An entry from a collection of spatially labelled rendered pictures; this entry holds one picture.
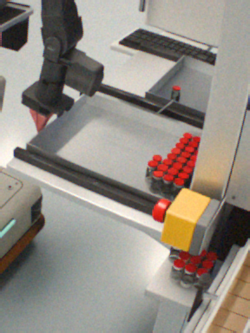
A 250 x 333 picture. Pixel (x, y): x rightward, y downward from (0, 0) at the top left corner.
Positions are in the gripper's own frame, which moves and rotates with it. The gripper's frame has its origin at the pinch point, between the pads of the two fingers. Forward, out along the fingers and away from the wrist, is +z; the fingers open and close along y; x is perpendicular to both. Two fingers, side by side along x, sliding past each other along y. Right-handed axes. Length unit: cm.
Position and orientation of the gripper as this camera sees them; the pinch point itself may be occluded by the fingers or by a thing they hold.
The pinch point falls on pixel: (40, 128)
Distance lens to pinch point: 130.2
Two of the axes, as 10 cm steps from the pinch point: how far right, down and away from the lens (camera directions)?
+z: -2.6, 7.2, 6.5
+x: 4.4, -5.1, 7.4
